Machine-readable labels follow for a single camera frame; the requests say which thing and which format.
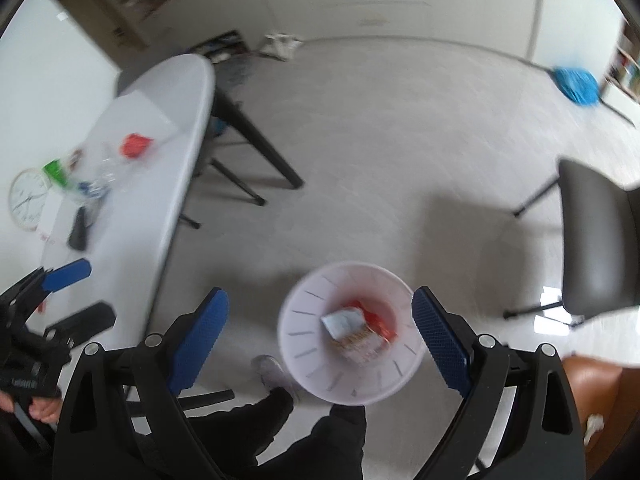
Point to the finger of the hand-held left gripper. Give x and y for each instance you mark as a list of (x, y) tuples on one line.
[(67, 272), (90, 317)]

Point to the person's grey shoe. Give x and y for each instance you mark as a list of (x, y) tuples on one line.
[(272, 372)]

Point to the black foam net sleeve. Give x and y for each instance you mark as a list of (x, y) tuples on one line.
[(79, 230)]

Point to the blue plastic bag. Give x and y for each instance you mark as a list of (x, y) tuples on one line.
[(576, 85)]

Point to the clear plastic bottle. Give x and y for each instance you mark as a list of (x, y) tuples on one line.
[(110, 170)]

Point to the black table leg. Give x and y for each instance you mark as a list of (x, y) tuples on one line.
[(260, 140)]

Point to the white paper card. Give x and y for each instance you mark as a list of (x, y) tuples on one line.
[(52, 217)]

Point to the person's dark trouser legs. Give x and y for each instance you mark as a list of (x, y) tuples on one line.
[(310, 445)]

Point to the white bookshelf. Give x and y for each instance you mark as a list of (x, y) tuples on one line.
[(625, 65)]

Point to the white round wall clock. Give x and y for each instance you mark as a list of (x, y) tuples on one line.
[(27, 200)]

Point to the white waste bin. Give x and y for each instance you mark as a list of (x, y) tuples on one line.
[(310, 330)]

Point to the white tote bag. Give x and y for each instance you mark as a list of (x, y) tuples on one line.
[(281, 46)]

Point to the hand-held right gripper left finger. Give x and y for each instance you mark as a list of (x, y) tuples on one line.
[(200, 340)]

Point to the grey chair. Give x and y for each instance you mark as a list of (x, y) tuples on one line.
[(595, 240), (225, 175)]

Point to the tall grey cabinet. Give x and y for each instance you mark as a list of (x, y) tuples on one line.
[(135, 0)]

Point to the brown stool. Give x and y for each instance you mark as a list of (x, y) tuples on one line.
[(595, 395)]

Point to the dark blue crumpled wrapper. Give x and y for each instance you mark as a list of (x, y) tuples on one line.
[(94, 189)]

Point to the red crumpled paper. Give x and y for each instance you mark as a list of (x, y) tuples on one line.
[(136, 146)]

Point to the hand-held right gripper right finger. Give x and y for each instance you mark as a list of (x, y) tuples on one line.
[(440, 345)]

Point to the green plastic wrapper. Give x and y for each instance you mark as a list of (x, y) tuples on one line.
[(55, 172)]

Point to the orange snack packet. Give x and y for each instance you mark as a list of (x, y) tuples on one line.
[(76, 158)]

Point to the person's left hand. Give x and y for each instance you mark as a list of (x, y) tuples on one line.
[(46, 410)]

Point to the clear snack bag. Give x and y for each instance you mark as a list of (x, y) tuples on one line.
[(357, 347)]

